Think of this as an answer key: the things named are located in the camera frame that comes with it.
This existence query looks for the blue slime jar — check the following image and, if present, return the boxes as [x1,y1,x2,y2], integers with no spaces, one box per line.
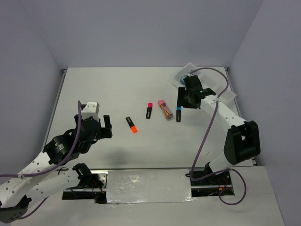
[180,74,189,85]
[189,69,198,74]

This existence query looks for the blue highlighter marker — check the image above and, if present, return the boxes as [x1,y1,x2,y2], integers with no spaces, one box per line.
[176,107,182,122]

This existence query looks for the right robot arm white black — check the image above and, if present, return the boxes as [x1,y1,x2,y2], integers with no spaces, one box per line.
[176,75,261,184]

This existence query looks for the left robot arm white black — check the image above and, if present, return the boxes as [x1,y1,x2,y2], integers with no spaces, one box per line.
[0,113,112,224]

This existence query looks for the white three-compartment tray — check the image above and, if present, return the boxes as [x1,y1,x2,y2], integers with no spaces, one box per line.
[171,63,236,106]

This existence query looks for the pink-capped tube of pens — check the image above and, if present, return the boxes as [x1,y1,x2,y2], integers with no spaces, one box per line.
[158,99,173,120]

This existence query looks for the orange highlighter marker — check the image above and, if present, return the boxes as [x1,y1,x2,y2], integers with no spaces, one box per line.
[126,117,138,133]

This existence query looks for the pink highlighter marker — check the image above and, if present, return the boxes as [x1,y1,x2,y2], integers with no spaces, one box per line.
[146,102,153,119]

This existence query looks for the silver foil sheet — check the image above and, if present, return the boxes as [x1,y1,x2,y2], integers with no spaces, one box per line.
[106,169,192,204]

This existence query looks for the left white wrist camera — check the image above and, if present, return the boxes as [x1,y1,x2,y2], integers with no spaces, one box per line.
[81,102,100,121]

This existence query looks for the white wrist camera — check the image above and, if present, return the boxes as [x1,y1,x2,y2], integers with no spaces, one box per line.
[81,102,100,121]
[188,70,199,76]

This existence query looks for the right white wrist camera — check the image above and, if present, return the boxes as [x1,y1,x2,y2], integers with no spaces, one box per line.
[188,70,199,76]

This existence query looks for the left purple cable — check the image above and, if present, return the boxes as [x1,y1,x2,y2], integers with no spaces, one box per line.
[0,100,87,219]

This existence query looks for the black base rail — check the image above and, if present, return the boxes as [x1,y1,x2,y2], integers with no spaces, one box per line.
[62,172,234,204]

